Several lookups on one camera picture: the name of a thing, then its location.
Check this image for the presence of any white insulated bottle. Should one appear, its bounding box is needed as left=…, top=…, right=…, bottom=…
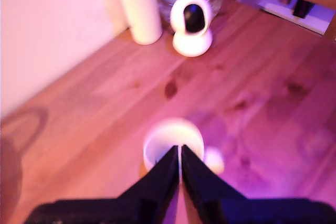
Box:
left=112, top=0, right=164, bottom=46

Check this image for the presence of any dark small container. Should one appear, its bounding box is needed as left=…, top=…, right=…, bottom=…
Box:
left=292, top=0, right=314, bottom=19

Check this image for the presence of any red patterned mug, white handle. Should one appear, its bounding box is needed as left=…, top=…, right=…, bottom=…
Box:
left=142, top=118, right=225, bottom=178

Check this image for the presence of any small white round camera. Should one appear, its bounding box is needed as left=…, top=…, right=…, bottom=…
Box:
left=170, top=0, right=214, bottom=58

